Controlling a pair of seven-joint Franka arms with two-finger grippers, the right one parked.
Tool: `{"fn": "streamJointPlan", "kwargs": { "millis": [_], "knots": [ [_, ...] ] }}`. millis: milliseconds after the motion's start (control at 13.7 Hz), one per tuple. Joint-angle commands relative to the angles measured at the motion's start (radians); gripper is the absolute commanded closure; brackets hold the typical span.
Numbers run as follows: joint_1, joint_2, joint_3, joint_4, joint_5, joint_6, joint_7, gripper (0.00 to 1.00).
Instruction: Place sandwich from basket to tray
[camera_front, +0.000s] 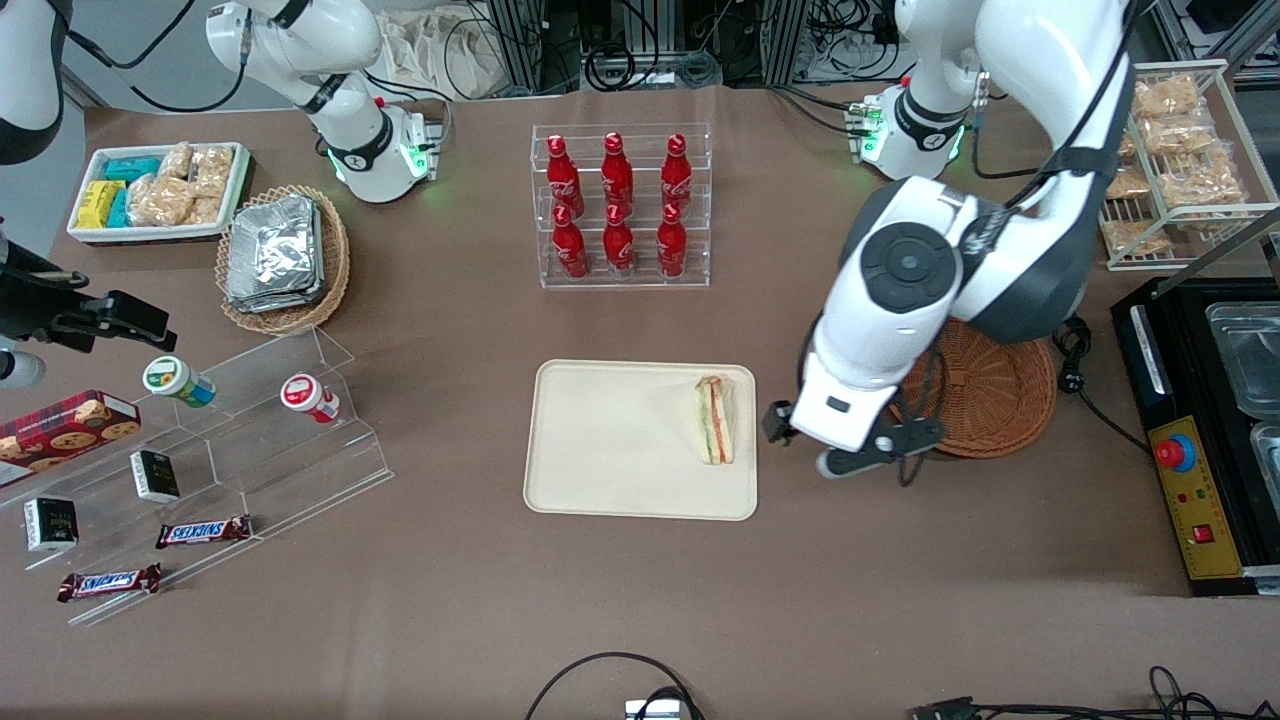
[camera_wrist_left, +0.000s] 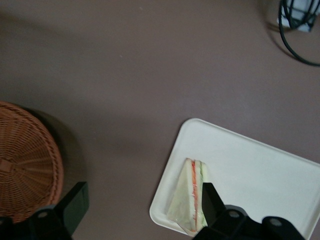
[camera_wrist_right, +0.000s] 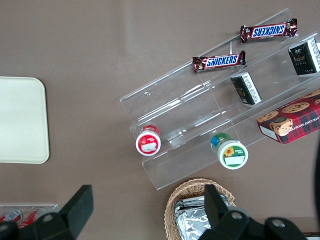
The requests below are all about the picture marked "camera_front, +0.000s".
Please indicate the small steel food pan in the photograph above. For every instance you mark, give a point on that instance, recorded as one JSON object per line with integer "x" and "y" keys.
{"x": 1268, "y": 455}

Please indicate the green lid yogurt cup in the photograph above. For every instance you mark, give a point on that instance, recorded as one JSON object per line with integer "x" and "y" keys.
{"x": 168, "y": 376}

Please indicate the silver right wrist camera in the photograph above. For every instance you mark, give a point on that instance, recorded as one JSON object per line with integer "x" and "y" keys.
{"x": 20, "y": 369}

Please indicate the clear acrylic bottle rack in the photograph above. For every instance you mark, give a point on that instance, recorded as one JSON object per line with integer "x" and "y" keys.
{"x": 620, "y": 282}

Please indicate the large steel food pan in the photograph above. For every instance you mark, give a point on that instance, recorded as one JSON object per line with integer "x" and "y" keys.
{"x": 1250, "y": 360}

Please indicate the silver foil pack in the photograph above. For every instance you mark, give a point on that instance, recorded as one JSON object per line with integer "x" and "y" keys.
{"x": 272, "y": 245}
{"x": 275, "y": 301}

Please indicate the red cola bottle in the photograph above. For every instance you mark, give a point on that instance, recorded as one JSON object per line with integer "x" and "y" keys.
{"x": 617, "y": 175}
{"x": 671, "y": 248}
{"x": 564, "y": 178}
{"x": 676, "y": 175}
{"x": 619, "y": 248}
{"x": 571, "y": 250}

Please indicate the red lid yogurt cup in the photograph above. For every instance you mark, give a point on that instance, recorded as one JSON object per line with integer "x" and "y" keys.
{"x": 300, "y": 392}

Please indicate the light woven wicker basket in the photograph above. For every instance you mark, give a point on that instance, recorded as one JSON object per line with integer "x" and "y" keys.
{"x": 338, "y": 260}

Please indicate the brown snickers bar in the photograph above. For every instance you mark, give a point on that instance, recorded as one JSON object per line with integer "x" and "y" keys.
{"x": 203, "y": 532}
{"x": 110, "y": 582}

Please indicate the teal snack pack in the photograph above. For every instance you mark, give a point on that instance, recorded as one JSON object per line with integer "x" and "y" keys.
{"x": 119, "y": 212}
{"x": 132, "y": 168}

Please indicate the red emergency stop button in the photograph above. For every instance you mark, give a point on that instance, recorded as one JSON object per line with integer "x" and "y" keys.
{"x": 1175, "y": 452}

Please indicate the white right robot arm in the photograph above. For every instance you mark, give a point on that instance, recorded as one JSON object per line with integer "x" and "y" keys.
{"x": 350, "y": 130}

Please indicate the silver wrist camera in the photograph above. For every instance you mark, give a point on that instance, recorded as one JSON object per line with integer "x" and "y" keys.
{"x": 850, "y": 463}
{"x": 20, "y": 369}

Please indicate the clear bagged fried snack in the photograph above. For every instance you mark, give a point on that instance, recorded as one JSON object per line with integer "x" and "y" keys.
{"x": 1135, "y": 238}
{"x": 1180, "y": 135}
{"x": 1128, "y": 183}
{"x": 1165, "y": 97}
{"x": 1205, "y": 182}
{"x": 1128, "y": 147}

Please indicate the beige cloth bag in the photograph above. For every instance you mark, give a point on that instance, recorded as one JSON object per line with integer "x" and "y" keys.
{"x": 440, "y": 55}

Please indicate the beige plastic tray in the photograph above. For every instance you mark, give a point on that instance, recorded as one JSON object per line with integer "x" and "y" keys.
{"x": 620, "y": 440}

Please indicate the grey metal bar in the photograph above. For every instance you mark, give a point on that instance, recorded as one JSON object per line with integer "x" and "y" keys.
{"x": 1225, "y": 250}

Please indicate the yellow snack pack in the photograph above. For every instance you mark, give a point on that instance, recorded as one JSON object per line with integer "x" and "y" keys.
{"x": 98, "y": 203}

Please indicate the white rectangular snack tray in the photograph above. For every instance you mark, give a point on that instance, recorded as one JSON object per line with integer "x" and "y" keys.
{"x": 150, "y": 234}

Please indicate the clear acrylic stepped shelf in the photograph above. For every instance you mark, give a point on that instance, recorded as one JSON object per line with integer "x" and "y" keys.
{"x": 300, "y": 470}

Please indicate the clear rice cracker bag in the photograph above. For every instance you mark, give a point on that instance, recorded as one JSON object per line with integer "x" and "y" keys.
{"x": 162, "y": 200}
{"x": 175, "y": 160}
{"x": 212, "y": 170}

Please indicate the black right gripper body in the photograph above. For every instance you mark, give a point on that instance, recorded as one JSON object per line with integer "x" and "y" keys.
{"x": 35, "y": 300}

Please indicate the brown round wicker basket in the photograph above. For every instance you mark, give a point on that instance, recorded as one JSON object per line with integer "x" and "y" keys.
{"x": 1000, "y": 400}

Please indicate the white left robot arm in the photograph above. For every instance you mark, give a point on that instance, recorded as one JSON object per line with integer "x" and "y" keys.
{"x": 910, "y": 265}

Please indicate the red cookie box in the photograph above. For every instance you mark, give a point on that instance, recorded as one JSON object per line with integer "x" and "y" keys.
{"x": 60, "y": 430}

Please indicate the small black box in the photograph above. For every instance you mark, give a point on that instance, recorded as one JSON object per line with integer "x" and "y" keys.
{"x": 155, "y": 476}
{"x": 50, "y": 524}

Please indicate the triangular sandwich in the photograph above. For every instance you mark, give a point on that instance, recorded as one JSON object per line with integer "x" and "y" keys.
{"x": 715, "y": 420}

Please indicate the black appliance with yellow panel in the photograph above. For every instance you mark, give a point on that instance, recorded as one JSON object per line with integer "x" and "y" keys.
{"x": 1205, "y": 520}

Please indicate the small silver device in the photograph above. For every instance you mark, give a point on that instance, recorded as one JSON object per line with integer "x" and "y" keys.
{"x": 652, "y": 710}

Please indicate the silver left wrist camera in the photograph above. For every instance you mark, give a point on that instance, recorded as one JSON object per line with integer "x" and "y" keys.
{"x": 850, "y": 463}

